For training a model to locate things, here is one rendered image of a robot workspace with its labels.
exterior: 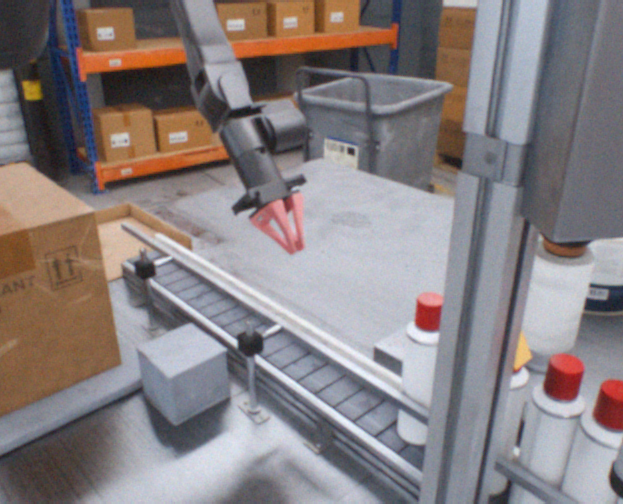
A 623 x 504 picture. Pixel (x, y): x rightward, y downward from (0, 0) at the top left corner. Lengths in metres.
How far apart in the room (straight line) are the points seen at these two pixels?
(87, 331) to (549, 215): 0.73
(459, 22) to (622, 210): 4.08
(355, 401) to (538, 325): 0.29
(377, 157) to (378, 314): 2.01
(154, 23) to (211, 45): 4.26
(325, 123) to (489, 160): 2.81
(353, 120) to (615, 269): 2.16
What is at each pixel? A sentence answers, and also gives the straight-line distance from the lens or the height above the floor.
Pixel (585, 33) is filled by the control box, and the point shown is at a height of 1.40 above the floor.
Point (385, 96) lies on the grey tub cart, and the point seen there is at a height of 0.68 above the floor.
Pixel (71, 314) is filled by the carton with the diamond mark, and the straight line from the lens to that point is 0.93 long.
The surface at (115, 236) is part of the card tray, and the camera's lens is 1.51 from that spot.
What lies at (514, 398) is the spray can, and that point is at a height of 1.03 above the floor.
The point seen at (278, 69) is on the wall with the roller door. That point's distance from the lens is 5.70.
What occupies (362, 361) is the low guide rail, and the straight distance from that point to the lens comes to 0.87.
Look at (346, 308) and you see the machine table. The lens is 1.15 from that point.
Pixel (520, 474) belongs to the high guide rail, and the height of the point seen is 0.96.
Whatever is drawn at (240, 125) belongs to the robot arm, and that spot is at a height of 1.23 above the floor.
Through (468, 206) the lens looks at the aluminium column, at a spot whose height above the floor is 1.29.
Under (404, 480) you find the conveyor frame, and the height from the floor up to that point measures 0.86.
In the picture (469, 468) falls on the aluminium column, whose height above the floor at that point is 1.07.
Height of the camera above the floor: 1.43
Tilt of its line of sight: 26 degrees down
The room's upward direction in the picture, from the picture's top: straight up
